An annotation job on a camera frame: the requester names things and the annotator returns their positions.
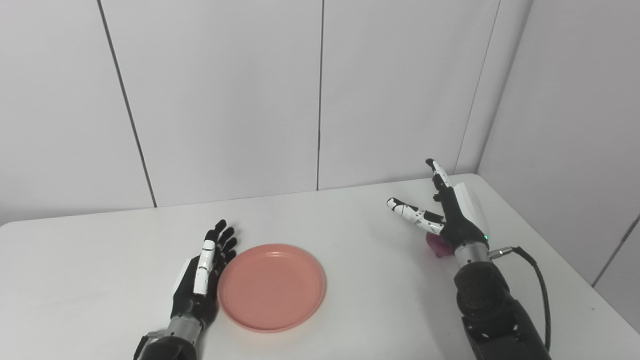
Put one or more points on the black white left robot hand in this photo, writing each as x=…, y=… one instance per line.
x=187, y=302

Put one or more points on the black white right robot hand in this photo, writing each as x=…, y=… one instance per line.
x=460, y=225

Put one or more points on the purple red onion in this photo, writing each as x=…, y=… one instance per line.
x=437, y=245

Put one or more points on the pink round plate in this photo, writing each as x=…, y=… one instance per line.
x=272, y=287

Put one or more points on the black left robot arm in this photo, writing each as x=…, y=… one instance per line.
x=172, y=347

